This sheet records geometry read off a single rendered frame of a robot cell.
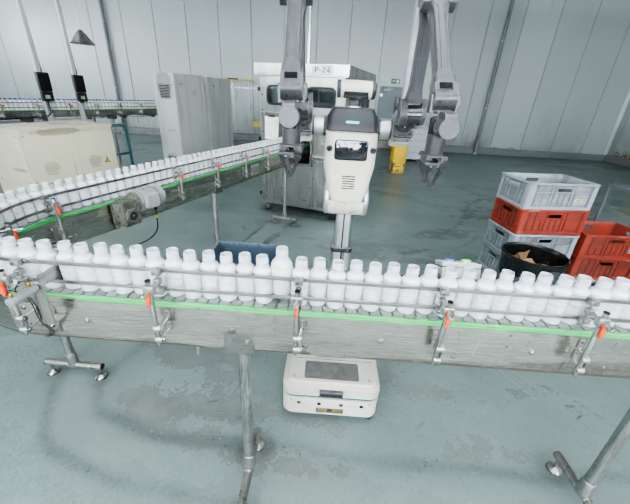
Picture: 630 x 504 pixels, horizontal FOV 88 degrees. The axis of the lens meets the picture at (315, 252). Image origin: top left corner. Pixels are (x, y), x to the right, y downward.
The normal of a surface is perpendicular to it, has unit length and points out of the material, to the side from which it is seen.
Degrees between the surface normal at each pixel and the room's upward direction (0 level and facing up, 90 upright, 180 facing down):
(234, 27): 90
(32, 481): 0
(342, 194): 90
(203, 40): 90
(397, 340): 90
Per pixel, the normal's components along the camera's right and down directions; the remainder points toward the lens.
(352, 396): -0.05, 0.43
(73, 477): 0.05, -0.90
